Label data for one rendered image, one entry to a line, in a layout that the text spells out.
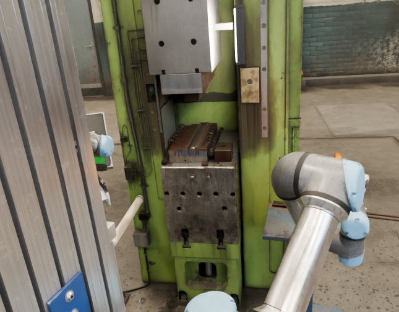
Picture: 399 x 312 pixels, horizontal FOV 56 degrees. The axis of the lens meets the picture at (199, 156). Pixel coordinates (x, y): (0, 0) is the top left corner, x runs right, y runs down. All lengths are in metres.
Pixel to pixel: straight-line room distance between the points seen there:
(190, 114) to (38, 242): 1.86
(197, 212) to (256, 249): 0.51
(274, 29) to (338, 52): 6.02
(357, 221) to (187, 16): 1.11
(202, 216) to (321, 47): 6.15
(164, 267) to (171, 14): 1.52
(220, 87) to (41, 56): 1.79
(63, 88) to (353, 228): 0.91
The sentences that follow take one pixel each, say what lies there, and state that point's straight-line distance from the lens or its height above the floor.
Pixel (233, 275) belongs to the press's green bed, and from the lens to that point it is 2.20.
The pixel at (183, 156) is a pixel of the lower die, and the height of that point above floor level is 0.95.
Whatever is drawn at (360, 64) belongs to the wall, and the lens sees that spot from 8.01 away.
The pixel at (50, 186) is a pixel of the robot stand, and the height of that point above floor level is 1.44.
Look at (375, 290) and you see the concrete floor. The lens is 2.61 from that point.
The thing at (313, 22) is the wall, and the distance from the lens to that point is 7.73.
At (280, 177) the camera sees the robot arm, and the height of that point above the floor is 1.24.
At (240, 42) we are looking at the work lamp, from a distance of 1.85.
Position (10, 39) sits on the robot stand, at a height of 1.63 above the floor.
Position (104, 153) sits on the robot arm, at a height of 1.22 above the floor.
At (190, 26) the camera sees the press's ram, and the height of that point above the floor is 1.57.
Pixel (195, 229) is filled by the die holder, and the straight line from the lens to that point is 2.04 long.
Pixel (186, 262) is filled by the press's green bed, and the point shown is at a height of 0.30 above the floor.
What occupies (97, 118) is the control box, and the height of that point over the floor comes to 1.17.
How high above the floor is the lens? 1.66
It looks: 22 degrees down
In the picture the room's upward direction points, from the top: 5 degrees counter-clockwise
